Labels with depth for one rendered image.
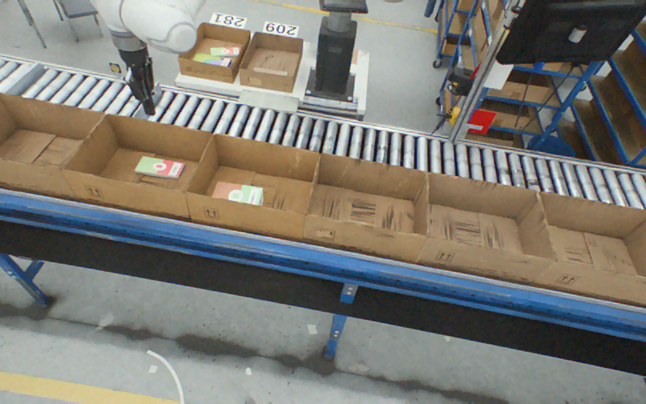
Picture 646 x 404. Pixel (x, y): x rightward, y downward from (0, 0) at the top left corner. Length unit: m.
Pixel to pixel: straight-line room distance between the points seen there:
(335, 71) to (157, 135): 0.97
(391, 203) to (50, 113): 1.31
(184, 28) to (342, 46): 1.16
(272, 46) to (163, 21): 1.53
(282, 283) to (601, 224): 1.21
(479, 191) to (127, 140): 1.34
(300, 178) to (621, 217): 1.16
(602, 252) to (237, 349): 1.62
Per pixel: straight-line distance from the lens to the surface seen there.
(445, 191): 1.58
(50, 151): 1.87
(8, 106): 1.94
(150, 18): 1.09
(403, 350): 2.28
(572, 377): 2.62
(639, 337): 1.79
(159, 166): 1.66
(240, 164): 1.61
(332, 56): 2.13
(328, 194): 1.55
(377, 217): 1.52
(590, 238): 1.84
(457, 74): 1.98
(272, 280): 1.64
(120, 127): 1.72
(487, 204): 1.65
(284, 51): 2.54
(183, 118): 2.10
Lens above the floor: 2.06
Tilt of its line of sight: 50 degrees down
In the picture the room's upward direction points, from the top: 9 degrees clockwise
